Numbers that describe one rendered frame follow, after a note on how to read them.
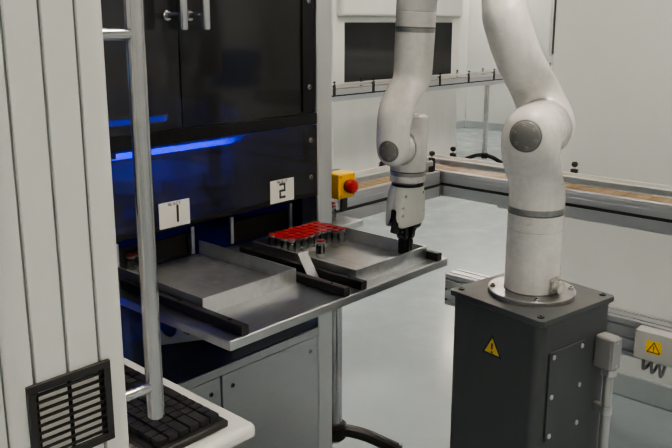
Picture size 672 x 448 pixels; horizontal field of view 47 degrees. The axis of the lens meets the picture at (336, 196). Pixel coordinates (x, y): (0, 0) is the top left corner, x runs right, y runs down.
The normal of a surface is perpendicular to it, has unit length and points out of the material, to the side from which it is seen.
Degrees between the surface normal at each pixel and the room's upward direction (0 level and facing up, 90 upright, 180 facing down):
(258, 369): 90
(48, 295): 90
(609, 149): 90
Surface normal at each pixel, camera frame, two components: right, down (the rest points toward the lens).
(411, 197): 0.69, 0.18
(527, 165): -0.33, 0.74
